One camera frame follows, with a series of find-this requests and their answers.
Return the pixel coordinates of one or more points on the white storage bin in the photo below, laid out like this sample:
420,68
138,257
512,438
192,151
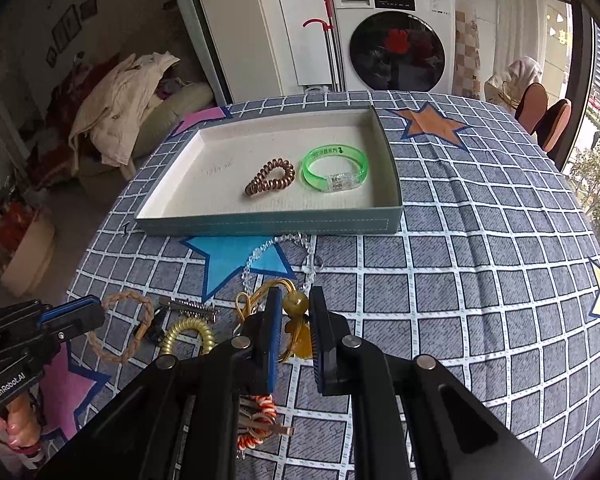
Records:
30,260

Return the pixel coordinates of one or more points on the small black picture frame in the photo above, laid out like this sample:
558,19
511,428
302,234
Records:
88,8
52,56

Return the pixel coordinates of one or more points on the white front-load washing machine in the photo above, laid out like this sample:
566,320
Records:
345,60

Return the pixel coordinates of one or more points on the grey checked star tablecloth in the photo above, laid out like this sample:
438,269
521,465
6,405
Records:
480,260

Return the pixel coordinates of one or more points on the purple cloth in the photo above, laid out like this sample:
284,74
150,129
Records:
165,91

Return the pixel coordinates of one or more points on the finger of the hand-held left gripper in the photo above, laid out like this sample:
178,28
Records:
67,304
82,322

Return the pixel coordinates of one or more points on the beige sofa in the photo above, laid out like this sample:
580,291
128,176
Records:
180,105

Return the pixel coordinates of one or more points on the white curtain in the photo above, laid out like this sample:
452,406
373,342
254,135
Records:
520,10

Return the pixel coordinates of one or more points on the beige cloth bundle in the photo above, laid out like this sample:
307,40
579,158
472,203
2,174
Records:
522,72

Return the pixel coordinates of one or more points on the person's left hand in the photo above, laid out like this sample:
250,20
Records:
15,425

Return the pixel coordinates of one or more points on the dark red cloth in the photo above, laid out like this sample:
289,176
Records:
65,95

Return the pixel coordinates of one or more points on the white shallow tray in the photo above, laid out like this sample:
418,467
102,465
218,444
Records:
220,160

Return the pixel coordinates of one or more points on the black claw hair clip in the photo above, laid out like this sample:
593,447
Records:
152,332

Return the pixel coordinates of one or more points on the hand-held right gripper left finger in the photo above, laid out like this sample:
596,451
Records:
275,340

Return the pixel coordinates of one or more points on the cream jacket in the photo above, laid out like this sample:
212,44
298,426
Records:
115,100

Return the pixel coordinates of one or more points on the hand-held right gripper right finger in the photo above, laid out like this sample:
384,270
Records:
319,340

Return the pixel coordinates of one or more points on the black window frame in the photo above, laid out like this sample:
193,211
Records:
577,85

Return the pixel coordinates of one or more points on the large black picture frame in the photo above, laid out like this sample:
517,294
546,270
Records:
67,27

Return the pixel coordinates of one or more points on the white tall cabinet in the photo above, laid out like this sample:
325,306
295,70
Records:
255,20

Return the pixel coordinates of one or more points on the bronze flat hair clip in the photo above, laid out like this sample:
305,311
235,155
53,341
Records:
280,429

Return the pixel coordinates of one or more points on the silver metal hair clip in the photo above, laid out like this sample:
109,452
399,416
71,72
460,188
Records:
195,308

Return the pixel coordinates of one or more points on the brown round-back chair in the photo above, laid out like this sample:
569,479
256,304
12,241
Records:
532,107
557,125

